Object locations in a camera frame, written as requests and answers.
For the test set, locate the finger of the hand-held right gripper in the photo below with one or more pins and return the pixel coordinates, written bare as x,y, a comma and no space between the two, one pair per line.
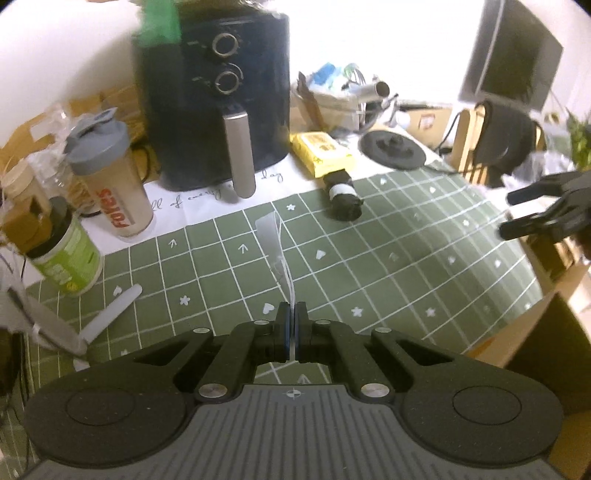
526,225
531,189

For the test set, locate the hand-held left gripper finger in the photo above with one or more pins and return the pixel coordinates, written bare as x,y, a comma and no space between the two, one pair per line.
298,323
287,323

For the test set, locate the clear plastic strip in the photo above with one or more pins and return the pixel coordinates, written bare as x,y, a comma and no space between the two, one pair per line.
272,240

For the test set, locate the clear plastic bag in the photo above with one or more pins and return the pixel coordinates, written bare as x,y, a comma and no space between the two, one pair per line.
549,161

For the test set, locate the brown cardboard floor box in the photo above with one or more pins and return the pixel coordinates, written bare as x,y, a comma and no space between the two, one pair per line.
561,263

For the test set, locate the black cloth on chair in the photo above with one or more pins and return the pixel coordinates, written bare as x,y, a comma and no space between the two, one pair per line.
503,143

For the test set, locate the green potted plant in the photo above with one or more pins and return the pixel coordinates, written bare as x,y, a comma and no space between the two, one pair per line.
581,138

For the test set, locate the wooden chair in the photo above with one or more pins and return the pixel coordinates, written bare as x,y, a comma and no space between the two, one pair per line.
461,143

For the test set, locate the green grid tablecloth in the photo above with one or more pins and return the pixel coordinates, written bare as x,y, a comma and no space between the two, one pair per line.
392,258

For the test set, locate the small brown cardboard box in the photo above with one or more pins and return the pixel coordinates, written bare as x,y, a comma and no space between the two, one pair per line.
425,122

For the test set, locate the black tape roll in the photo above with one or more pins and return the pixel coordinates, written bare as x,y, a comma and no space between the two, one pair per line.
342,196

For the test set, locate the black monitor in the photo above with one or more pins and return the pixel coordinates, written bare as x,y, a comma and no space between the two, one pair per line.
512,55

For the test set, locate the black round disc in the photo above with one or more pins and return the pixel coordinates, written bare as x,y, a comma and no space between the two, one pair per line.
392,150

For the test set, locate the yellow wipes packet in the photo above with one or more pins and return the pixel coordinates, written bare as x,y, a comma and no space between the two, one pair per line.
323,152

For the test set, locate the glass bowl of clutter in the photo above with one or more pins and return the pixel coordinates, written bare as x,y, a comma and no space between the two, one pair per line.
341,101

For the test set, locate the grey-lid shaker bottle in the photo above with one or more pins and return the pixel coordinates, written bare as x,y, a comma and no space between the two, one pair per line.
115,184

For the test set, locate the black air fryer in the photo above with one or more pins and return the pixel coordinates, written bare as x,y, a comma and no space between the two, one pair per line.
194,110

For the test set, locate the green label jar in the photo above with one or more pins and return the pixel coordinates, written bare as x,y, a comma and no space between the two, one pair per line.
64,251

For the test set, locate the white gimbal tripod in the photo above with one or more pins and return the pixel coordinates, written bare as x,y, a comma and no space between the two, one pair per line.
51,327

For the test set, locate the tiny brown cardboard box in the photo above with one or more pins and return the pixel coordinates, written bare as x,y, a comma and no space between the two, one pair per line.
25,224

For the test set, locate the beige cap jar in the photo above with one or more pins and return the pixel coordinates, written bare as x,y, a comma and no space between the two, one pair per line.
19,182

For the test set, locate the flat brown cardboard sheets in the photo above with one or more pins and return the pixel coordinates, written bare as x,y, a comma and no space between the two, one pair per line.
41,134

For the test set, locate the green plastic bag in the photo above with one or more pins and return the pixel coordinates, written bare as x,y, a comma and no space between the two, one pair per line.
159,23

